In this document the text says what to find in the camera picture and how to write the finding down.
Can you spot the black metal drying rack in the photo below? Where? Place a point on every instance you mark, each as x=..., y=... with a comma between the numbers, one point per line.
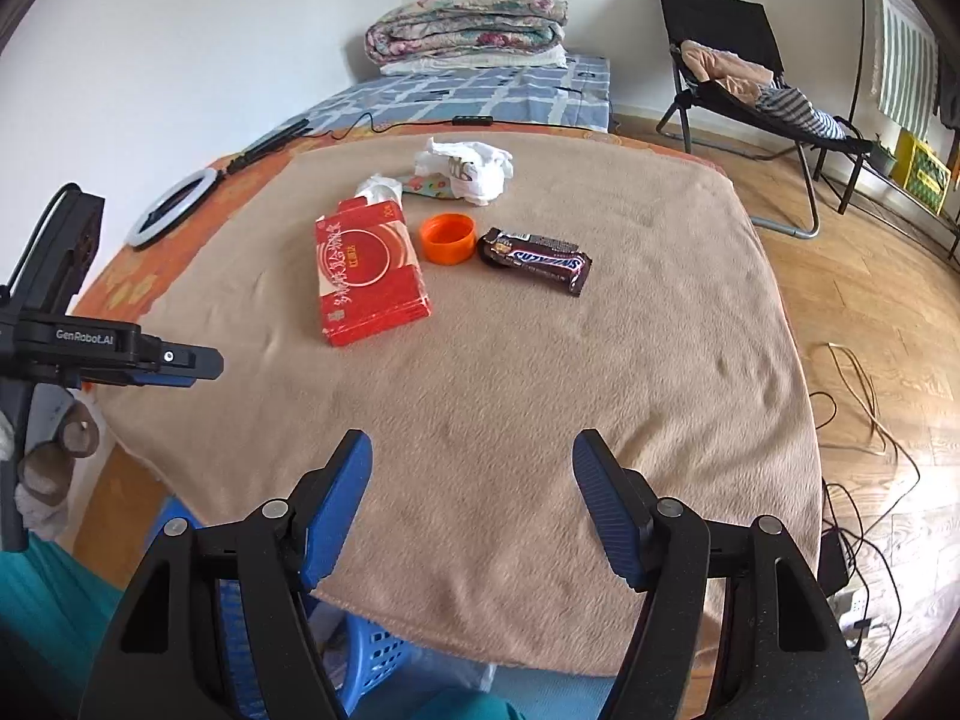
x=861, y=52

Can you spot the green striped towel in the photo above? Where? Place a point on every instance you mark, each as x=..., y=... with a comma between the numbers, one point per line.
x=907, y=52

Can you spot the yellow plastic crate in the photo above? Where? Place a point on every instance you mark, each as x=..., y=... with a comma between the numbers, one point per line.
x=922, y=172

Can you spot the white power strip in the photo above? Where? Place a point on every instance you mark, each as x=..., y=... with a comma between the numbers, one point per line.
x=851, y=611

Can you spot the black light stand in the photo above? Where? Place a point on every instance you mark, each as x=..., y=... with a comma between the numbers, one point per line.
x=270, y=142

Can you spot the folded white bedding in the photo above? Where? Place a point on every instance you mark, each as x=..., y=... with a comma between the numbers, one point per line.
x=480, y=61

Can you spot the person's left hand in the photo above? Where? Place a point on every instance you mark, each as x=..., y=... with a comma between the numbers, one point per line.
x=49, y=476

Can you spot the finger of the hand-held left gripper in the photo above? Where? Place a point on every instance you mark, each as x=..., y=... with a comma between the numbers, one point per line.
x=184, y=366

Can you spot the red cardboard box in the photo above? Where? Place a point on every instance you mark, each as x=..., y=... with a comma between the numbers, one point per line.
x=367, y=270

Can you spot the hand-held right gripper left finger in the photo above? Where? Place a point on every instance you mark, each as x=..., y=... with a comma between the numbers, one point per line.
x=341, y=514

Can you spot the beige fleece blanket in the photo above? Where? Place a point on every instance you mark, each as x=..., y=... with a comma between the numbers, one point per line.
x=510, y=390

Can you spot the black folding chair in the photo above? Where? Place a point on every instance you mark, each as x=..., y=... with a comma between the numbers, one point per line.
x=720, y=22

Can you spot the folded floral quilt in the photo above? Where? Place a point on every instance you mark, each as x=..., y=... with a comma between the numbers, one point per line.
x=465, y=22

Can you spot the brown chocolate bar wrapper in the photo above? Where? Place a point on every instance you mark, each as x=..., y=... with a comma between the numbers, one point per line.
x=536, y=259

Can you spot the white plastic bag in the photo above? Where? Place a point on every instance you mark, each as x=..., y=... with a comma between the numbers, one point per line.
x=480, y=169

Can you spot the light blue mat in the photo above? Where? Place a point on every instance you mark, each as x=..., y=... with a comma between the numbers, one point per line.
x=555, y=697

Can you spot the beige clothing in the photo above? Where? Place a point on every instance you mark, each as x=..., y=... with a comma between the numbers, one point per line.
x=731, y=71

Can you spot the blue plaid bed sheet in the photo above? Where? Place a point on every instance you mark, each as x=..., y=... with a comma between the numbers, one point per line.
x=480, y=94

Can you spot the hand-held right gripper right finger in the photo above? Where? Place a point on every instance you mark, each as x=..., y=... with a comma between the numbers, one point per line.
x=604, y=514

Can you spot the white tissue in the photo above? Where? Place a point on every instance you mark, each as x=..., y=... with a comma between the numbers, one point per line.
x=379, y=187

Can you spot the blue plastic basket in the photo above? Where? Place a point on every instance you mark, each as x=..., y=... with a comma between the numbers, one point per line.
x=375, y=652

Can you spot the orange plastic cap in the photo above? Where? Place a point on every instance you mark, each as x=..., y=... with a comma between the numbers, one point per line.
x=448, y=240

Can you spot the person's teal clothing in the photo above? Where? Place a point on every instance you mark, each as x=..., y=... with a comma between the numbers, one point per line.
x=45, y=630

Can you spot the black power adapter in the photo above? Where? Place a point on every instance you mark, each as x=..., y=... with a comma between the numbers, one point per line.
x=832, y=562

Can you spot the striped clothing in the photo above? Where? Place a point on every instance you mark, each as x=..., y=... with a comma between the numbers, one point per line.
x=802, y=112

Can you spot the dark hanging clothes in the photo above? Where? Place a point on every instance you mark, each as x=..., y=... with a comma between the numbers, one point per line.
x=949, y=97

